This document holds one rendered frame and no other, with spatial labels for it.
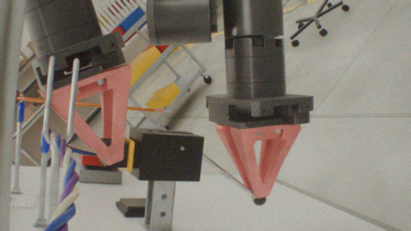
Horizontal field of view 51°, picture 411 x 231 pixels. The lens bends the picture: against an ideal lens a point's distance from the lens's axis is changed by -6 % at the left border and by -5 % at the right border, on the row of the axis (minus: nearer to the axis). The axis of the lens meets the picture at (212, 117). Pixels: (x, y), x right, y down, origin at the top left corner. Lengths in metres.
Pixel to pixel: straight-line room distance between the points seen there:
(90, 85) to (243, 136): 0.14
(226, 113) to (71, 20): 0.17
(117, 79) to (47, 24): 0.07
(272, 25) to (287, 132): 0.10
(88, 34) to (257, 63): 0.15
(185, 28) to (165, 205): 0.16
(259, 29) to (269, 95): 0.06
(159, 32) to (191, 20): 0.03
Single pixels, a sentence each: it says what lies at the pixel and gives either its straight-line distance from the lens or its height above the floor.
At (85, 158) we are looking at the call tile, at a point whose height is 1.12.
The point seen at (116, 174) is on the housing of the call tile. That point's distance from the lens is 0.59.
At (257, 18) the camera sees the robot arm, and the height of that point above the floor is 1.14.
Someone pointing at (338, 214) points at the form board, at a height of 0.88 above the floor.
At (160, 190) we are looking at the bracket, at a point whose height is 1.09.
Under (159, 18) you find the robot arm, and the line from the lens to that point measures 0.41.
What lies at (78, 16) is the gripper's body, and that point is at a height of 1.24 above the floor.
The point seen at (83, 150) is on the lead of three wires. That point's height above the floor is 1.16.
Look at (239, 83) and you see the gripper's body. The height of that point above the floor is 1.11.
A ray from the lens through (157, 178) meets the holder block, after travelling 0.38.
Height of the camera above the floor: 1.23
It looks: 19 degrees down
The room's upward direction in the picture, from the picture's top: 42 degrees counter-clockwise
